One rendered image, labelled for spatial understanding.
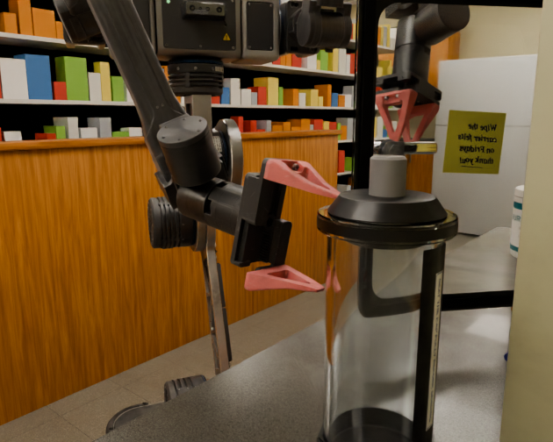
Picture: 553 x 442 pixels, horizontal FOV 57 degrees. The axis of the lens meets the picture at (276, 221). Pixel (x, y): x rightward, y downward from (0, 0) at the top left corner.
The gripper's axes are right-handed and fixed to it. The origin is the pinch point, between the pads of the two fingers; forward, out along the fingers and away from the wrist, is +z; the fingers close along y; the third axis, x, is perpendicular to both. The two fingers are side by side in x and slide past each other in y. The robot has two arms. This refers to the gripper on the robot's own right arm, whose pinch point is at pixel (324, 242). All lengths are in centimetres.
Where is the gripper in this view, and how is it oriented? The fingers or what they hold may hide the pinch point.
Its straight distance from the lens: 51.6
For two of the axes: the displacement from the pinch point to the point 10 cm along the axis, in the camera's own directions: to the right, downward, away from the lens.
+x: 6.2, -0.5, 7.9
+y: 1.9, -9.6, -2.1
